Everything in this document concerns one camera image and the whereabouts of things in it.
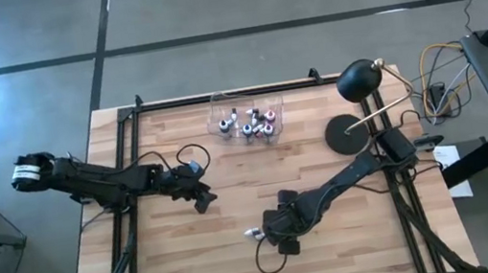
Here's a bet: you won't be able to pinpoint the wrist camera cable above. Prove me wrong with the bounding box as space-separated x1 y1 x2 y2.
128 140 215 186
251 232 293 273

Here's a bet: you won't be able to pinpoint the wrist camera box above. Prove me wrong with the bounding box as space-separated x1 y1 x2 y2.
277 236 302 259
184 157 206 178

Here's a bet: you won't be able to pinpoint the black desk leg bar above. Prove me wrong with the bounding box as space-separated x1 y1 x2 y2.
435 131 488 191

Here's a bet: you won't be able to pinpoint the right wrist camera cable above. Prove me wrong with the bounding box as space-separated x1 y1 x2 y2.
251 232 293 273

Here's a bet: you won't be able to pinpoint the clear plastic container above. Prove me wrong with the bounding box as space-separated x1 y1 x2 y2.
200 81 290 156

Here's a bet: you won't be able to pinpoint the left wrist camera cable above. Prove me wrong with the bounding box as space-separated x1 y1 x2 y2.
128 140 215 186

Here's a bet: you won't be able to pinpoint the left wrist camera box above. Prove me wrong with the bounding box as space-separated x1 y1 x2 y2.
184 157 206 178

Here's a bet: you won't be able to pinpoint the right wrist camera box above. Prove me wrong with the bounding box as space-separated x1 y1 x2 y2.
277 236 302 259

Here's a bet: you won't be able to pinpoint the black aluminium rig frame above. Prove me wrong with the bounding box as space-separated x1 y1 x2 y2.
40 56 484 273

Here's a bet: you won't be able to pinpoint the large dark food colouring bottle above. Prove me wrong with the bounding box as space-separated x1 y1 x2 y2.
217 118 233 135

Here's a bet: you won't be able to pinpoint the black power strip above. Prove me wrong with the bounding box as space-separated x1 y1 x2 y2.
428 81 452 119

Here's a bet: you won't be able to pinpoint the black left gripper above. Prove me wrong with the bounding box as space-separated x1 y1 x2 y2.
159 159 221 220

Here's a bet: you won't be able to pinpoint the white paper sheet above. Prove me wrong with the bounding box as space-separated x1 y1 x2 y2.
430 140 475 203

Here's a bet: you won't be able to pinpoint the yellow cable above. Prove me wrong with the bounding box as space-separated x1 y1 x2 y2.
414 36 483 118

